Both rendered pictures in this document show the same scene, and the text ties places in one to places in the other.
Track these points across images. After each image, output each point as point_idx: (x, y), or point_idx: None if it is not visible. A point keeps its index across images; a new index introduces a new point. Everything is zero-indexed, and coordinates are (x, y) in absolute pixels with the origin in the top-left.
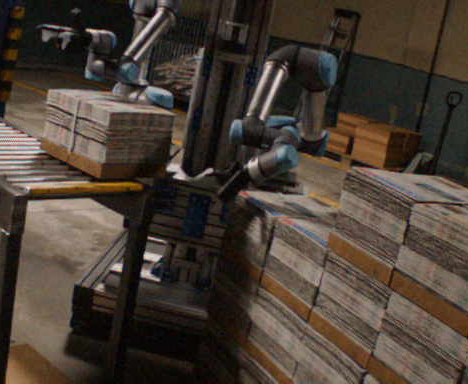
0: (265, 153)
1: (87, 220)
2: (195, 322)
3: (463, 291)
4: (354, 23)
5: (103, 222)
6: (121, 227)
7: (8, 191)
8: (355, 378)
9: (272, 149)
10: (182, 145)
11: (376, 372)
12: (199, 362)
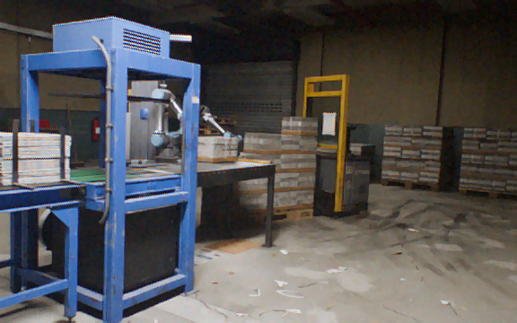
0: (177, 146)
1: None
2: None
3: (296, 146)
4: None
5: None
6: None
7: (273, 164)
8: (278, 176)
9: (237, 137)
10: (129, 158)
11: (283, 171)
12: (220, 213)
